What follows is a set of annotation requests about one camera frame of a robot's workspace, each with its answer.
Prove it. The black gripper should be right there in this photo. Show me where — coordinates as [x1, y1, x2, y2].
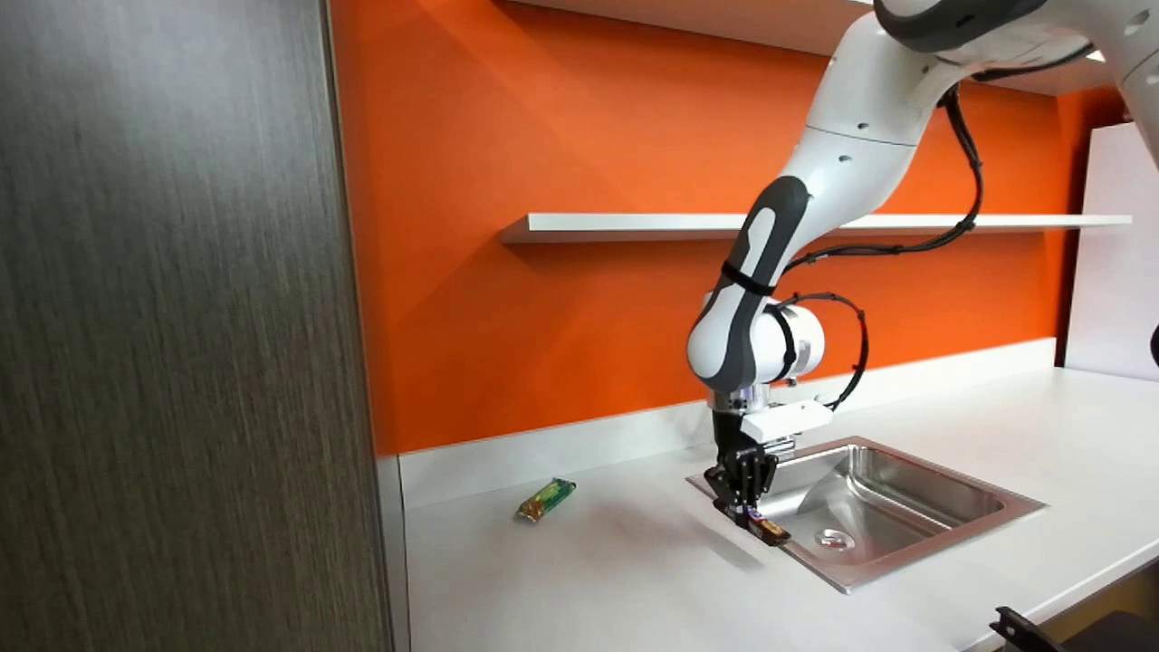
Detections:
[701, 410, 786, 533]

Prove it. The white door panel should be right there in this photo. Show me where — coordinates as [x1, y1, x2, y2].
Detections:
[1060, 120, 1159, 386]

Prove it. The dark wood cabinet panel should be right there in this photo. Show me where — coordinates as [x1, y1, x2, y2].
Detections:
[0, 0, 402, 652]

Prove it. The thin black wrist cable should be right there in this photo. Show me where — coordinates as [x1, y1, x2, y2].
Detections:
[781, 289, 874, 413]

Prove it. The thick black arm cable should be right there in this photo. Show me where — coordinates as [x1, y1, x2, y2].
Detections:
[779, 85, 989, 276]

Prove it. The thin white wall shelf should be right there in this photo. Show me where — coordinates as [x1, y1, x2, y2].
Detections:
[498, 209, 1136, 249]

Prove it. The green candy packet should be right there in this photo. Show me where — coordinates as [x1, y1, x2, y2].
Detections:
[512, 474, 579, 526]

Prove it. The stainless steel sink basin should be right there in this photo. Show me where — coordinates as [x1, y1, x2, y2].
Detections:
[686, 432, 1051, 596]

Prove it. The brown snickers bar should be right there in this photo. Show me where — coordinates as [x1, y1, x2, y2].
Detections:
[744, 516, 792, 551]

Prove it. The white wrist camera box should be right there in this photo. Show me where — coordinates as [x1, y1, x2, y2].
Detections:
[737, 396, 840, 462]

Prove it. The black clamp object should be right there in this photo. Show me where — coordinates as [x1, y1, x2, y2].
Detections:
[989, 601, 1063, 652]

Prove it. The thick beige wall shelf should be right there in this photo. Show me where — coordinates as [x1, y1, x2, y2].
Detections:
[498, 0, 1119, 103]

